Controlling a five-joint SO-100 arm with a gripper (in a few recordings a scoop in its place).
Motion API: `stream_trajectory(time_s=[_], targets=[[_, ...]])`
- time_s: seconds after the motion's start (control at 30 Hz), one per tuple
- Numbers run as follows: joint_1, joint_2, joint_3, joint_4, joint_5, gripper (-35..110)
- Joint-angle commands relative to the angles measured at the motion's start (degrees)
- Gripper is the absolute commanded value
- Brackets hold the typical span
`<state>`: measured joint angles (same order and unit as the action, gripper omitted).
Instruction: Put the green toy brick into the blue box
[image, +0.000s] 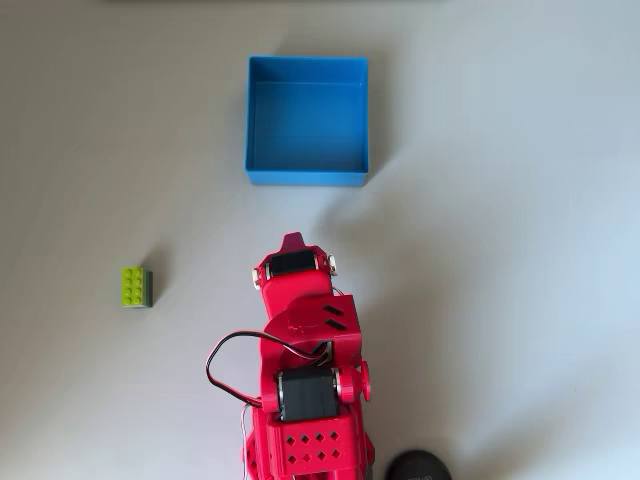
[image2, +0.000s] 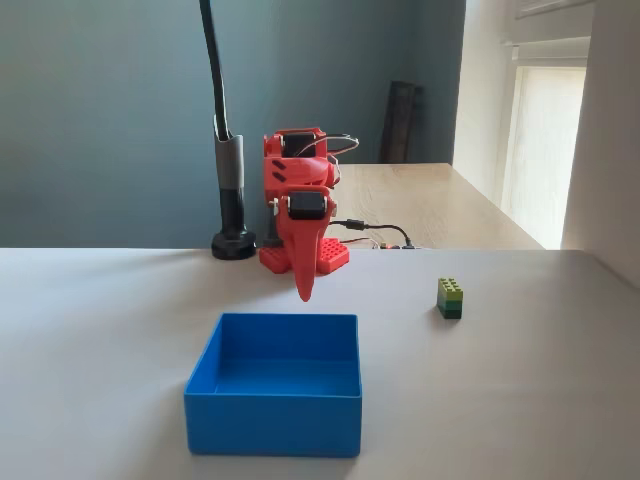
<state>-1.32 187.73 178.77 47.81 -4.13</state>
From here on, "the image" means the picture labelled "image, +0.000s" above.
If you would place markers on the green lego brick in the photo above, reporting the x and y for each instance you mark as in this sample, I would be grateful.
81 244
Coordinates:
132 287

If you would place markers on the black gooseneck stand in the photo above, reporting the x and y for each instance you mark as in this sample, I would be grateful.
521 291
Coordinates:
417 467

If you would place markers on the red gripper black motor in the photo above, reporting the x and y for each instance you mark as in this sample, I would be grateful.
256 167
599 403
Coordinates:
295 288

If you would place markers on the red robot arm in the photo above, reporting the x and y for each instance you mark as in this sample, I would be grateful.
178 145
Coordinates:
310 445

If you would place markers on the blue plastic box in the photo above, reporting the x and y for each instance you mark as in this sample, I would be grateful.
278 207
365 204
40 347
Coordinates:
305 125

